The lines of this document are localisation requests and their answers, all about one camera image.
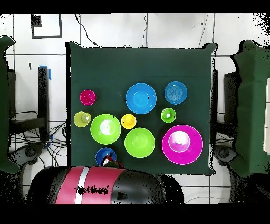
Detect blue tape strip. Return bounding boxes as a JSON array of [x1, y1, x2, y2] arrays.
[[38, 64, 52, 81]]

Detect translucent yellow cup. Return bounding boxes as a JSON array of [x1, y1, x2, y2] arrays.
[[73, 111, 92, 128]]

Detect green cloth-covered side table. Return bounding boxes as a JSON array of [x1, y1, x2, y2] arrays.
[[0, 35, 21, 174], [228, 39, 270, 178]]

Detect black pedestal leg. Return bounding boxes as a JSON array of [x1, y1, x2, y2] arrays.
[[213, 144, 240, 167], [8, 142, 45, 166]]

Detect small dark blue bowl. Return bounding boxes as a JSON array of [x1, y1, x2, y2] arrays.
[[95, 147, 118, 166]]

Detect green cup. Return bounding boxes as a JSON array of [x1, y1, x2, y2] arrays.
[[160, 107, 177, 124]]

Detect green bowl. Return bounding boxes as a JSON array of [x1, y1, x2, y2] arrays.
[[124, 127, 156, 158], [90, 113, 122, 145]]

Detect orange cup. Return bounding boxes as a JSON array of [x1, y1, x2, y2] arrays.
[[120, 113, 137, 130]]

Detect dark green tablecloth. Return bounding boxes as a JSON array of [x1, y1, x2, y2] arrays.
[[65, 41, 218, 176]]

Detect red cup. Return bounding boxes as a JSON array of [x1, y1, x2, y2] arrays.
[[79, 89, 97, 106]]

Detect large pink bowl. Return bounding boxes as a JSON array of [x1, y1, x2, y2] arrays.
[[161, 124, 204, 165]]

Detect translucent light blue bowl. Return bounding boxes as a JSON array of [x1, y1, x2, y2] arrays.
[[163, 81, 188, 105]]

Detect black stand frame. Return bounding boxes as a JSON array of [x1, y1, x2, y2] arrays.
[[211, 69, 241, 140], [9, 66, 50, 141]]

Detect tangle of black cables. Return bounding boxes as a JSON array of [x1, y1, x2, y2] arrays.
[[9, 121, 68, 169]]

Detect black floor cable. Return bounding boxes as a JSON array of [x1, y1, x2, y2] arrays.
[[73, 14, 100, 48]]

